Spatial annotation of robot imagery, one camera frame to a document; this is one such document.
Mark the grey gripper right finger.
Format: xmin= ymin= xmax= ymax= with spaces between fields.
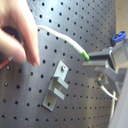
xmin=89 ymin=47 xmax=113 ymax=61

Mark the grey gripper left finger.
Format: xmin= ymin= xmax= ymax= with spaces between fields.
xmin=83 ymin=61 xmax=116 ymax=88

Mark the white cable with green tip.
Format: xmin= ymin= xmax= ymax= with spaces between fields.
xmin=35 ymin=25 xmax=91 ymax=62

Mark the blurred human hand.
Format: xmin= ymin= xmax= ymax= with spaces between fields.
xmin=0 ymin=0 xmax=40 ymax=66

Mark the blue connector on gripper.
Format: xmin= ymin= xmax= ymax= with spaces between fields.
xmin=112 ymin=31 xmax=126 ymax=45

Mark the black perforated breadboard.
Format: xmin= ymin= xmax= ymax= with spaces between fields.
xmin=0 ymin=0 xmax=115 ymax=128

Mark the thin white wire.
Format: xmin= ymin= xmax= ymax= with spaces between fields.
xmin=99 ymin=82 xmax=119 ymax=102

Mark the grey cable routing clip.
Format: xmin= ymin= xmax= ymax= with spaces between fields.
xmin=42 ymin=61 xmax=69 ymax=111

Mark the red wire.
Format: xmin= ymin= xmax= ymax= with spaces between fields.
xmin=0 ymin=57 xmax=14 ymax=70

